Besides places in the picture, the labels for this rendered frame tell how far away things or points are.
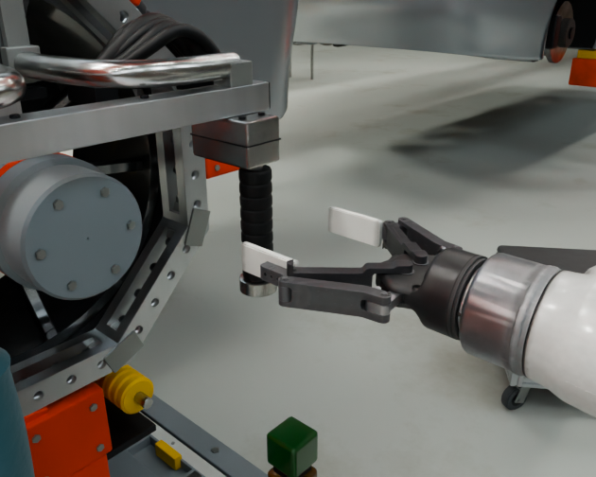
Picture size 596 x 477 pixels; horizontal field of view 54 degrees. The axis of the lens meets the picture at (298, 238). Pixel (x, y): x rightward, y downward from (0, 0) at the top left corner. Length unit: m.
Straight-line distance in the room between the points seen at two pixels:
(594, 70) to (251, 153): 3.58
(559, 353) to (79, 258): 0.43
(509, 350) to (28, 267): 0.42
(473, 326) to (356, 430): 1.18
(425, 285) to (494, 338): 0.07
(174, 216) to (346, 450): 0.89
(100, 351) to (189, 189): 0.25
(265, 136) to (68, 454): 0.51
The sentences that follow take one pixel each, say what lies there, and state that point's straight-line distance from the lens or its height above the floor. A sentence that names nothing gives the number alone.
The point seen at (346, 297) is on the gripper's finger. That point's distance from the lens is 0.50.
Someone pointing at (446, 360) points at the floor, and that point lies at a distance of 1.94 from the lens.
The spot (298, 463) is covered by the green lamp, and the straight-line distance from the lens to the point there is 0.62.
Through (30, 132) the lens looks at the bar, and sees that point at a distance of 0.51.
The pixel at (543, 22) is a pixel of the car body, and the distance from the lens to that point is 3.24.
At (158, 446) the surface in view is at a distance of 1.35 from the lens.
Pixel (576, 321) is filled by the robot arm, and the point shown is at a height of 0.86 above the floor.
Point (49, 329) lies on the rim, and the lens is 0.93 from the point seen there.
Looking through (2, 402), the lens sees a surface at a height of 0.70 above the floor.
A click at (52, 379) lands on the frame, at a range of 0.83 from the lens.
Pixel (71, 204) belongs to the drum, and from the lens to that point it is 0.59.
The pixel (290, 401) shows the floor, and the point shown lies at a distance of 1.72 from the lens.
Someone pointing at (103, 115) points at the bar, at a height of 0.97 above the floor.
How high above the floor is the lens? 1.07
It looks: 23 degrees down
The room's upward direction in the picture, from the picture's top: straight up
